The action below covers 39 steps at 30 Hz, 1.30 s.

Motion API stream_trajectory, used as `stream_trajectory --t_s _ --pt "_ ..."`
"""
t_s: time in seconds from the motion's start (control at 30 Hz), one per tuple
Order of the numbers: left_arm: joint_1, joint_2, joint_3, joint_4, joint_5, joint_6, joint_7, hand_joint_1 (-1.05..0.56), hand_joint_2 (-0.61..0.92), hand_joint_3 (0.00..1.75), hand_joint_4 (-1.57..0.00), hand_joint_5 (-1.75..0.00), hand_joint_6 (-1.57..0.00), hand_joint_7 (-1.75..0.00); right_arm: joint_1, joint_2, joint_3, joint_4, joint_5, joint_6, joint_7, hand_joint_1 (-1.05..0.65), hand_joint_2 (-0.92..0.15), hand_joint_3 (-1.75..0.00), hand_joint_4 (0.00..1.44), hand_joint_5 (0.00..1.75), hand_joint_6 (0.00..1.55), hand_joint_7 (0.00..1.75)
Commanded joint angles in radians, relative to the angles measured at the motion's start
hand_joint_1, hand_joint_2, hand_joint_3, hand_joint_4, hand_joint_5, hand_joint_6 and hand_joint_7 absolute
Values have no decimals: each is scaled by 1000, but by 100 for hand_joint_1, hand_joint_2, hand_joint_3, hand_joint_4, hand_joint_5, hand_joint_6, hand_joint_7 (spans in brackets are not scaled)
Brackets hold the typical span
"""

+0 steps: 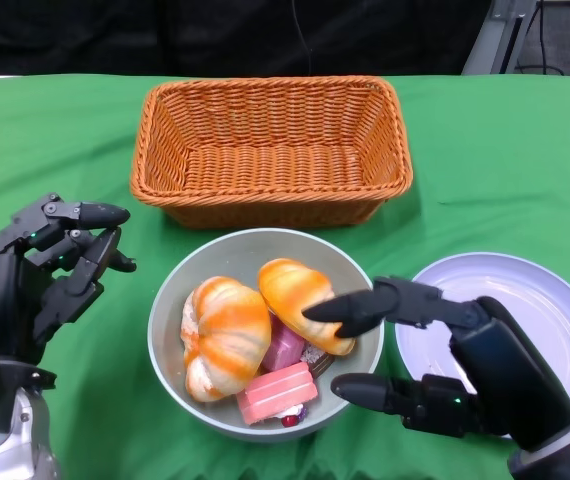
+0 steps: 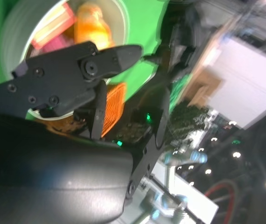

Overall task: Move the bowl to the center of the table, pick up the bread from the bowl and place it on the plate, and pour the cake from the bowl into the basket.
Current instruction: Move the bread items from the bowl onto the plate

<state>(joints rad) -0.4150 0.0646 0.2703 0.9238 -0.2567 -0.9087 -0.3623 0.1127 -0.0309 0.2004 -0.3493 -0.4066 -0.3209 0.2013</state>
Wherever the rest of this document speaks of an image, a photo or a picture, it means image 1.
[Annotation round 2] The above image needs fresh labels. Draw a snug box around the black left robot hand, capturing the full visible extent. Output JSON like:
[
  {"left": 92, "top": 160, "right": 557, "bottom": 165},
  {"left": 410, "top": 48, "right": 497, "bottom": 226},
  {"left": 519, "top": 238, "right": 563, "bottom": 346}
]
[{"left": 0, "top": 192, "right": 138, "bottom": 364}]

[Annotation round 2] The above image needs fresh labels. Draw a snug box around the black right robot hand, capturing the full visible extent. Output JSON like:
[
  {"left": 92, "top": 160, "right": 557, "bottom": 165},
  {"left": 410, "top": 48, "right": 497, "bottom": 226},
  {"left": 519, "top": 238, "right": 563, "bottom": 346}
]
[{"left": 302, "top": 275, "right": 570, "bottom": 451}]

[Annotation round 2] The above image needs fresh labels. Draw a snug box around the orange ring bread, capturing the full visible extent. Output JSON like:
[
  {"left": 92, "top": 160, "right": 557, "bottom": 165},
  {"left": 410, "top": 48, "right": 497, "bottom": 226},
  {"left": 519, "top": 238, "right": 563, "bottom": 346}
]
[{"left": 257, "top": 258, "right": 357, "bottom": 357}]

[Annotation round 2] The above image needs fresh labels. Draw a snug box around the grey-green bowl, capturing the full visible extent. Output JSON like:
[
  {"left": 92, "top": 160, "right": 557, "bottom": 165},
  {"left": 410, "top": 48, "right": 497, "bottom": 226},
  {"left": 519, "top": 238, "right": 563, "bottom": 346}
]
[{"left": 147, "top": 228, "right": 385, "bottom": 444}]

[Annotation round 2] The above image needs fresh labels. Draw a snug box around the lavender round plate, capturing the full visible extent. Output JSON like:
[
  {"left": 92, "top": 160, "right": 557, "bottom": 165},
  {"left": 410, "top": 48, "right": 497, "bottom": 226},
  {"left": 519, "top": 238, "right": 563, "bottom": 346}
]
[{"left": 393, "top": 253, "right": 570, "bottom": 439}]

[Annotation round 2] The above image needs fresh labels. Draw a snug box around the chocolate cake with sugar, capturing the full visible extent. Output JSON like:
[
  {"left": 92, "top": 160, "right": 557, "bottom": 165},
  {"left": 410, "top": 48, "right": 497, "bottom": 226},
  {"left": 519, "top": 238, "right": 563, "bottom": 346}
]
[{"left": 300, "top": 344, "right": 336, "bottom": 379}]

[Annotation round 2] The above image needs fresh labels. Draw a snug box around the small cake with red berries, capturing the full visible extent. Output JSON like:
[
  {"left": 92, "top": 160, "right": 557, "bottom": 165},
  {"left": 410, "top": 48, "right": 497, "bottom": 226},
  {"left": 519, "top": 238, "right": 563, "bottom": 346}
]
[{"left": 279, "top": 404, "right": 310, "bottom": 428}]

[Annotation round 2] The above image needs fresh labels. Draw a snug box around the magenta cake block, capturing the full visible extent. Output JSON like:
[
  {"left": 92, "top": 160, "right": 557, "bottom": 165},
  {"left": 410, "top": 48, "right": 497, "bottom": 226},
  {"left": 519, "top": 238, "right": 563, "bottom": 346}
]
[{"left": 263, "top": 317, "right": 306, "bottom": 372}]

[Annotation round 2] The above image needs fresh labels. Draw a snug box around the light pink striped cake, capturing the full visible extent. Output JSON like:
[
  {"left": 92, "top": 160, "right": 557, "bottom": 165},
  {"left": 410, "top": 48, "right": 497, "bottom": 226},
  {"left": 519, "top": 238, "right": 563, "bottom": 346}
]
[{"left": 236, "top": 362, "right": 318, "bottom": 426}]

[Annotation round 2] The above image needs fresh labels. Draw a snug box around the orange wicker basket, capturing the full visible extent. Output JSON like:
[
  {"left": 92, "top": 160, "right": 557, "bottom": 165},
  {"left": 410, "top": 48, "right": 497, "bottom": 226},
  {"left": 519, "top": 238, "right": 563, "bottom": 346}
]
[{"left": 129, "top": 75, "right": 414, "bottom": 230}]

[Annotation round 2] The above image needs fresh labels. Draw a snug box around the green tablecloth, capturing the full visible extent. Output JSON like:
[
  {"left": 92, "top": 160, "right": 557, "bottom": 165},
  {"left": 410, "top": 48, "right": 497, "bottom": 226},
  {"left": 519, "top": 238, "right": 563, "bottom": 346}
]
[{"left": 0, "top": 73, "right": 570, "bottom": 480}]

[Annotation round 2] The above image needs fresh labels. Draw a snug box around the orange white striped bun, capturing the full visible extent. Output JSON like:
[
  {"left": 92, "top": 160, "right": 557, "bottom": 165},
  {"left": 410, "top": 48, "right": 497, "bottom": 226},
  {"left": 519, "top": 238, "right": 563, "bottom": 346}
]
[{"left": 180, "top": 276, "right": 272, "bottom": 403}]

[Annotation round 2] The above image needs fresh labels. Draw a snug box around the black backdrop curtain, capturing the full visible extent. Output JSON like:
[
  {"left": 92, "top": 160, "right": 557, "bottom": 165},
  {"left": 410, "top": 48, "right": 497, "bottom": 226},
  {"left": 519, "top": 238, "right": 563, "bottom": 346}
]
[{"left": 0, "top": 0, "right": 494, "bottom": 79}]

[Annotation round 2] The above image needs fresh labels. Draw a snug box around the grey metal stand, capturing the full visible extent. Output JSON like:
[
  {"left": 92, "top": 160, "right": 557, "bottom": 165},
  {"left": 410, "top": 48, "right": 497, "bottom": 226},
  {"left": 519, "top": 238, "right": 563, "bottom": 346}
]
[{"left": 462, "top": 0, "right": 529, "bottom": 76}]

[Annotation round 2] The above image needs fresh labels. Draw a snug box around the black floor cable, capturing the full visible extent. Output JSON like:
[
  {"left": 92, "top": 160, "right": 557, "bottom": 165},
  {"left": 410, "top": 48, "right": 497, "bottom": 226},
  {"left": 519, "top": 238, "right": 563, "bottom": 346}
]
[{"left": 514, "top": 0, "right": 566, "bottom": 76}]

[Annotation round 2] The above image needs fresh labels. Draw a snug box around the thin black hanging cable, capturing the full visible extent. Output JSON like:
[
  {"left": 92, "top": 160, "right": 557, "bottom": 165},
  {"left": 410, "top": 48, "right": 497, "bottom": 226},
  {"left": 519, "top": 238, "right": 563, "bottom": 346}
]
[{"left": 289, "top": 0, "right": 315, "bottom": 77}]

